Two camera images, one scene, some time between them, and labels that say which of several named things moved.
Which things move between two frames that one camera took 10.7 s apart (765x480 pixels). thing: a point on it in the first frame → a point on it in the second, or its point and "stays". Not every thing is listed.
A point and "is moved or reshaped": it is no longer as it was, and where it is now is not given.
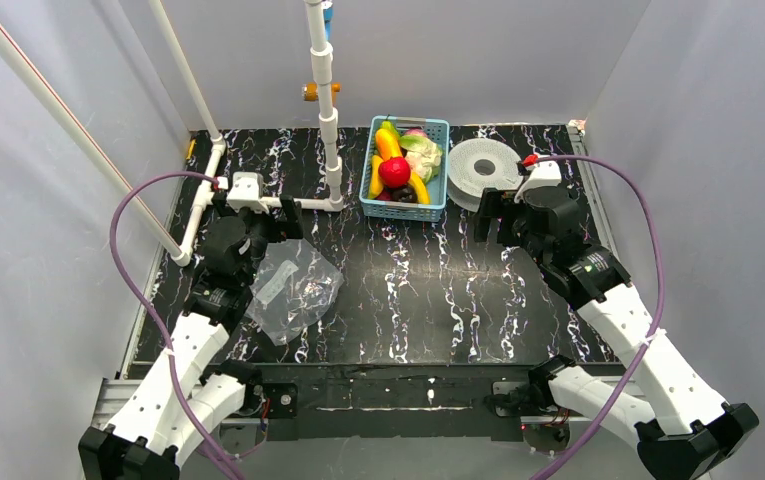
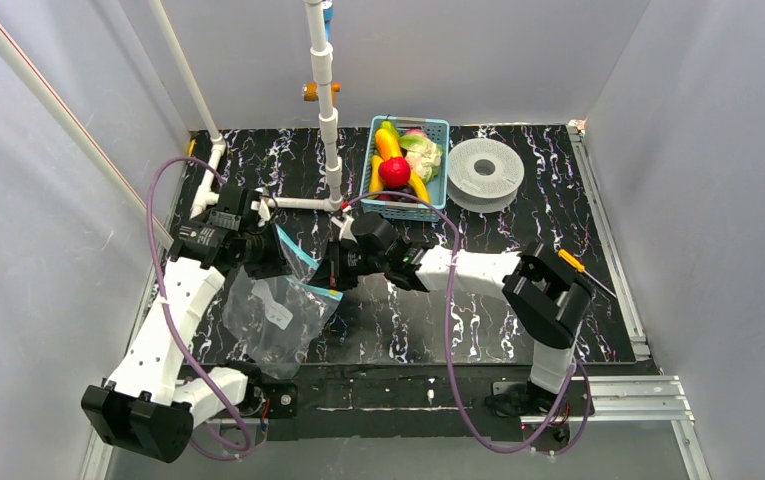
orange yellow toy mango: (387, 144) stays
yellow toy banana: (420, 188) stays
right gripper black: (488, 216) → (339, 266)
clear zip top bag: (295, 285) is moved or reshaped
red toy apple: (394, 172) stays
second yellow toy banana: (376, 183) stays
